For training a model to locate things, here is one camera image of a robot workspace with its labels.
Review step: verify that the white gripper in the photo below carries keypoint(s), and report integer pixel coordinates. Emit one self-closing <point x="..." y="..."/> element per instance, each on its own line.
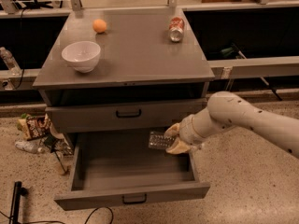
<point x="186" y="131"/>

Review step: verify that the open grey lower drawer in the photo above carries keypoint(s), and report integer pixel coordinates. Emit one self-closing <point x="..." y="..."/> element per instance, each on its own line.
<point x="115" y="168"/>

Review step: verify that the red soda can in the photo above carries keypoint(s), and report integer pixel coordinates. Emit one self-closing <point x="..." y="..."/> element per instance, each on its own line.
<point x="176" y="29"/>

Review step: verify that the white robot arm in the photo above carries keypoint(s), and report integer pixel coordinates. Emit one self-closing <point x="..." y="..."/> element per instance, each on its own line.
<point x="225" y="110"/>

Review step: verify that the black stand on floor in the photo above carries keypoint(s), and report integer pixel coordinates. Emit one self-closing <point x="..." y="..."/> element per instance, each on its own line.
<point x="18" y="192"/>

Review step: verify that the snack chip bag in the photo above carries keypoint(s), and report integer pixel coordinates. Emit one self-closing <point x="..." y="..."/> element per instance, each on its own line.
<point x="33" y="127"/>

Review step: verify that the grey drawer cabinet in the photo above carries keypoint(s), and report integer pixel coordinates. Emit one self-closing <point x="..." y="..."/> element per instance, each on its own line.
<point x="138" y="62"/>

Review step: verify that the clear bottle on left rail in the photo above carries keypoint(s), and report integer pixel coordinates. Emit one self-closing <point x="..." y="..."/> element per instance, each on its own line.
<point x="10" y="61"/>

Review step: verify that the plastic bottle on floor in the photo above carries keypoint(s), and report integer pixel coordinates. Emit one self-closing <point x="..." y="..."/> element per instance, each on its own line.
<point x="29" y="147"/>

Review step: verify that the closed grey upper drawer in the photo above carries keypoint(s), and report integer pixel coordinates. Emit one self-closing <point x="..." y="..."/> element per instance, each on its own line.
<point x="111" y="117"/>

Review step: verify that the orange fruit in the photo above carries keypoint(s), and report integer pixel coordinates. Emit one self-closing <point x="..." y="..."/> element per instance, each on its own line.
<point x="99" y="26"/>

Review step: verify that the white ceramic bowl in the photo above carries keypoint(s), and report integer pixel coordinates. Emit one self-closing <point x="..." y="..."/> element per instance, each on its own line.
<point x="82" y="56"/>

